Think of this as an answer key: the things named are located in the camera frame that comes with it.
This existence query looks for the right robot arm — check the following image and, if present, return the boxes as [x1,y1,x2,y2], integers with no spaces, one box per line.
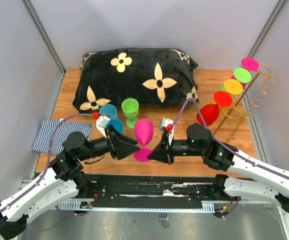
[148,123,289,213]

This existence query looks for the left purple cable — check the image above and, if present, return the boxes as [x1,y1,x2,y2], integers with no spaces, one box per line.
[0,112,98,237]

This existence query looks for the pink base rear glass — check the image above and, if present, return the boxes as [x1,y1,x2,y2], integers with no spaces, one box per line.
[133,119,154,163]

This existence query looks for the teal glass green base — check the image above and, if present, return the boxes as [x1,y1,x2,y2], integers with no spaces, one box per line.
[108,119,124,134]

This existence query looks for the pink base wine glass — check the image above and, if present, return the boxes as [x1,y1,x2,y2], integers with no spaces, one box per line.
[241,57,260,72]

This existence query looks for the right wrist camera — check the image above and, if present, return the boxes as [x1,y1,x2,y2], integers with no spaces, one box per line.
[158,117,175,145]

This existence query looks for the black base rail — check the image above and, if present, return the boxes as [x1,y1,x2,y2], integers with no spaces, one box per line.
[16,172,289,213]

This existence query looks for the gold wire glass rack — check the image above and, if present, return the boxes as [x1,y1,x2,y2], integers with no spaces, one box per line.
[213,64,278,143]

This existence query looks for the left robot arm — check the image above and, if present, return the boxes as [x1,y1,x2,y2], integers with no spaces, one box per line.
[0,125,140,240]

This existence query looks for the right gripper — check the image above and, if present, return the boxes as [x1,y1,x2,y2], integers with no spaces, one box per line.
[147,133,205,165]

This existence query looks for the black floral plush pillow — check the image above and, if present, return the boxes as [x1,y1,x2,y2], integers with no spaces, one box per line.
[72,47,199,113]

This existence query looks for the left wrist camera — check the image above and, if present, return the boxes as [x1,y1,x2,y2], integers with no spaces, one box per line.
[96,114,110,138]

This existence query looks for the red wine glass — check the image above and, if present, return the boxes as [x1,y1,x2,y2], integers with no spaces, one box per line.
[196,90,233,126]

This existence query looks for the light green wine glass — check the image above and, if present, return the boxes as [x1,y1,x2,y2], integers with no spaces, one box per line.
[121,98,139,129]

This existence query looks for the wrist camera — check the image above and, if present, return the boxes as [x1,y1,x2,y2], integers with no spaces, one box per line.
[158,117,175,145]
[96,114,110,138]

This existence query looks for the magenta glass green base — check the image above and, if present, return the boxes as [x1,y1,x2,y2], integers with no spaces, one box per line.
[233,67,252,85]

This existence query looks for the blue white striped cloth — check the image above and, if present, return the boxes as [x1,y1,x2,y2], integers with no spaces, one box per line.
[30,118,93,156]

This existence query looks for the blue wine glass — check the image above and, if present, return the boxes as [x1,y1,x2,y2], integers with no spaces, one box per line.
[99,104,118,119]

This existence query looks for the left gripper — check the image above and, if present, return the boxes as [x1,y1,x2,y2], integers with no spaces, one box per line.
[78,124,141,161]

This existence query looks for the green glass yellow base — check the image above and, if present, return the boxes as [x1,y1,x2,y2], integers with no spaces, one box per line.
[218,78,243,95]

